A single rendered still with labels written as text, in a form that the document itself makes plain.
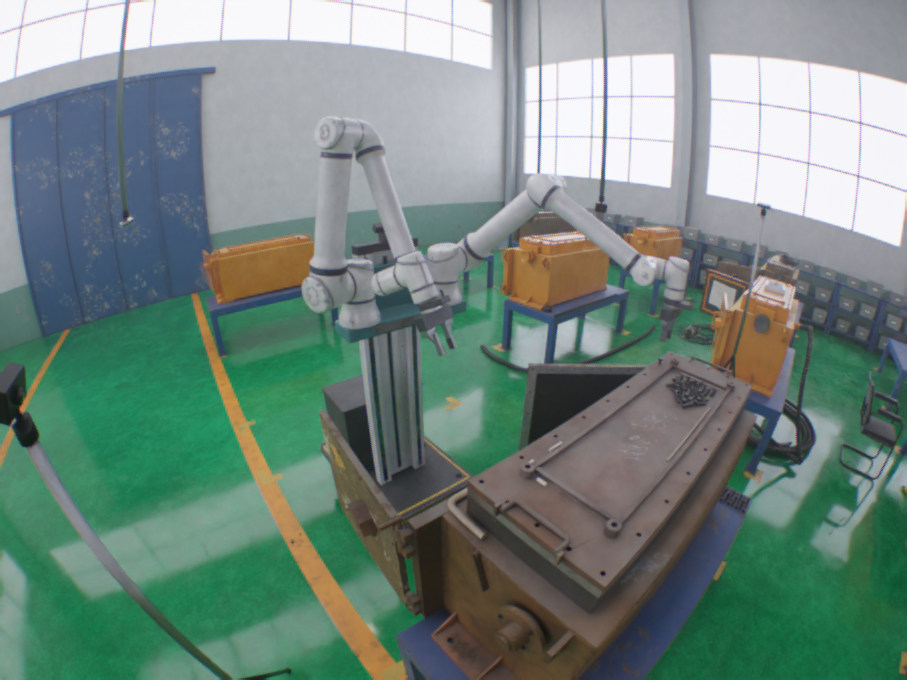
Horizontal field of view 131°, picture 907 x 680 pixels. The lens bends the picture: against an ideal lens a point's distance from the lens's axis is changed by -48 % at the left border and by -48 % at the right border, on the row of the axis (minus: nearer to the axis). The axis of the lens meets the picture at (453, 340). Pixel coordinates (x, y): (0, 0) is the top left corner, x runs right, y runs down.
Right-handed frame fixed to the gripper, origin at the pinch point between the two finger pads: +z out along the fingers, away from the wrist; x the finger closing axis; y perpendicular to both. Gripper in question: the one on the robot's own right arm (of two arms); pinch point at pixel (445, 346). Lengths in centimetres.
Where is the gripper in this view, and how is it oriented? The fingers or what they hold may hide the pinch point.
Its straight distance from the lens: 135.7
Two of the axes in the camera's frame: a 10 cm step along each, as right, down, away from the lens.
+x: -6.6, 4.0, -6.3
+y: -6.5, 1.0, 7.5
